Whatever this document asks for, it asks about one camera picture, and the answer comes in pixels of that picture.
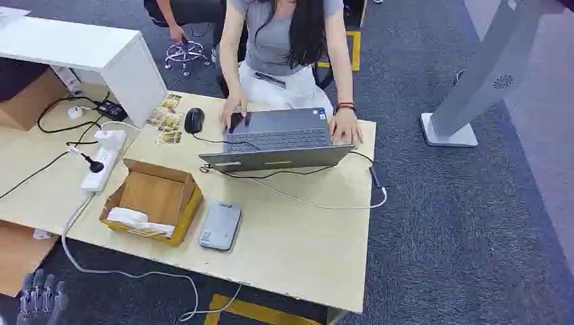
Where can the yellow table frame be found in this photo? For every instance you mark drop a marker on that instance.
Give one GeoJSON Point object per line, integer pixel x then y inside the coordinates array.
{"type": "Point", "coordinates": [255, 310]}

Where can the white power strip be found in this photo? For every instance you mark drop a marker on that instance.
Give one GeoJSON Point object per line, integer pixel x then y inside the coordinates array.
{"type": "Point", "coordinates": [102, 172]}

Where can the white plug adapter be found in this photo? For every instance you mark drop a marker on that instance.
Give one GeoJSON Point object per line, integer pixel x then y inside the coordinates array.
{"type": "Point", "coordinates": [111, 139]}

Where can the background person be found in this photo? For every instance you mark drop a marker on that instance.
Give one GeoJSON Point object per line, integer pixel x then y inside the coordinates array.
{"type": "Point", "coordinates": [179, 13]}

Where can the white paper sheet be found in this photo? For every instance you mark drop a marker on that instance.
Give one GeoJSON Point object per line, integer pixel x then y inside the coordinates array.
{"type": "Point", "coordinates": [11, 15]}

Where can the white printed carton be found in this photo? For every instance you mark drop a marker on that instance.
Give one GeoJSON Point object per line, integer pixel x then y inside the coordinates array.
{"type": "Point", "coordinates": [67, 78]}

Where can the person's right hand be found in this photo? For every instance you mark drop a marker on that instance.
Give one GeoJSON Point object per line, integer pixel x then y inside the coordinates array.
{"type": "Point", "coordinates": [233, 107]}

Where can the person's left hand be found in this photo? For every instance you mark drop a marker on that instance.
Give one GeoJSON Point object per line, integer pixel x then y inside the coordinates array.
{"type": "Point", "coordinates": [345, 128]}

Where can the white cabinet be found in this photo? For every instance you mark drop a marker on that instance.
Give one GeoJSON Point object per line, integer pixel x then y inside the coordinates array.
{"type": "Point", "coordinates": [80, 49]}

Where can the grey card reader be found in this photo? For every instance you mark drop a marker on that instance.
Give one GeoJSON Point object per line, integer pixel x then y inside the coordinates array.
{"type": "Point", "coordinates": [219, 226]}

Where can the white cloth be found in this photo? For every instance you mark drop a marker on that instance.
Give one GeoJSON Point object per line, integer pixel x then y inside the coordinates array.
{"type": "Point", "coordinates": [130, 217]}

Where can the wooden box with yellow rim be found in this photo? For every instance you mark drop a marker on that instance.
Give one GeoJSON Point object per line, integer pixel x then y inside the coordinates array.
{"type": "Point", "coordinates": [154, 193]}

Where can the small white charger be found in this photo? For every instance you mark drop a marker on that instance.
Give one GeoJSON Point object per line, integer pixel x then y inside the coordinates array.
{"type": "Point", "coordinates": [75, 112]}

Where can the grey kiosk stand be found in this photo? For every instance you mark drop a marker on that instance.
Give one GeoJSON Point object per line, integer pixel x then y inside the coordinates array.
{"type": "Point", "coordinates": [484, 67]}

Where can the brown cardboard box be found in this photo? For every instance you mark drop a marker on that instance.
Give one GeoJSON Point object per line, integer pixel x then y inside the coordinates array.
{"type": "Point", "coordinates": [31, 101]}

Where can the small white block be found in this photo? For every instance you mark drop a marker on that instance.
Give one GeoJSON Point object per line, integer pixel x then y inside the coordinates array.
{"type": "Point", "coordinates": [42, 234]}

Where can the yellow floor tape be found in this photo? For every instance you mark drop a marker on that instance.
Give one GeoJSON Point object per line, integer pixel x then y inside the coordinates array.
{"type": "Point", "coordinates": [356, 49]}

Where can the black computer mouse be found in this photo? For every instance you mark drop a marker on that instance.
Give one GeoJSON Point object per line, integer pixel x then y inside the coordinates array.
{"type": "Point", "coordinates": [194, 120]}

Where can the grey laptop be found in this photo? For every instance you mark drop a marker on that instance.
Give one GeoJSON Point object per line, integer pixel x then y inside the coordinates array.
{"type": "Point", "coordinates": [278, 157]}

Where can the black power adapter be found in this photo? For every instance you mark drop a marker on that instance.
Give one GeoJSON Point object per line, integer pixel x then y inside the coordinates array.
{"type": "Point", "coordinates": [112, 110]}

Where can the chrome stool base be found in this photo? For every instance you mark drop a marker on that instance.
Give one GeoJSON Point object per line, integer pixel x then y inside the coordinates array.
{"type": "Point", "coordinates": [184, 51]}

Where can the black dongle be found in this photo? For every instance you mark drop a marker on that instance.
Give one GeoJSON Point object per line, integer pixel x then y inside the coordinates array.
{"type": "Point", "coordinates": [375, 177]}

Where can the seated person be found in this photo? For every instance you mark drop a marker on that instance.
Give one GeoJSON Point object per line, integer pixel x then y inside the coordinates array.
{"type": "Point", "coordinates": [269, 40]}

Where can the small black device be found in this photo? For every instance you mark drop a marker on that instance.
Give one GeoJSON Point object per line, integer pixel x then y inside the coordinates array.
{"type": "Point", "coordinates": [236, 123]}

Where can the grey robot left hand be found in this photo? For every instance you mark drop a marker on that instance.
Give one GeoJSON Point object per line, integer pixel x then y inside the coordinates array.
{"type": "Point", "coordinates": [41, 298]}

